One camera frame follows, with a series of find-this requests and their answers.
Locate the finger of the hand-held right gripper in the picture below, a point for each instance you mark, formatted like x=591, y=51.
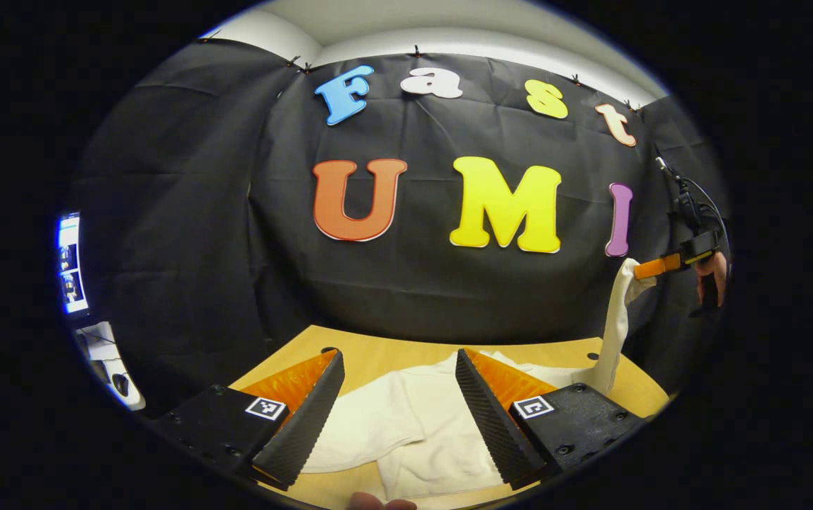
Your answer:
x=658, y=266

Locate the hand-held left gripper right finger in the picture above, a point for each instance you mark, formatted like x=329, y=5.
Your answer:
x=491, y=425

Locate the row of black cloth clips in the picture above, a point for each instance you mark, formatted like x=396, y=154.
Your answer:
x=416, y=52

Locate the white desk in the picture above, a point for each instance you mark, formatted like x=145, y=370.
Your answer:
x=105, y=340

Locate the black backdrop cloth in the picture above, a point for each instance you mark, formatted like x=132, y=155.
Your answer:
x=421, y=297

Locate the black computer mouse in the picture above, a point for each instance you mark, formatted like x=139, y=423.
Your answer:
x=120, y=384

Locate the computer monitor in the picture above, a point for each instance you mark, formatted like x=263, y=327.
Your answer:
x=70, y=262

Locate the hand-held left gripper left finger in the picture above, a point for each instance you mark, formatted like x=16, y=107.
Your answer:
x=307, y=425

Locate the cream sweatshirt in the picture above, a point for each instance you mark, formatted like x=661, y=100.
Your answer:
x=413, y=425

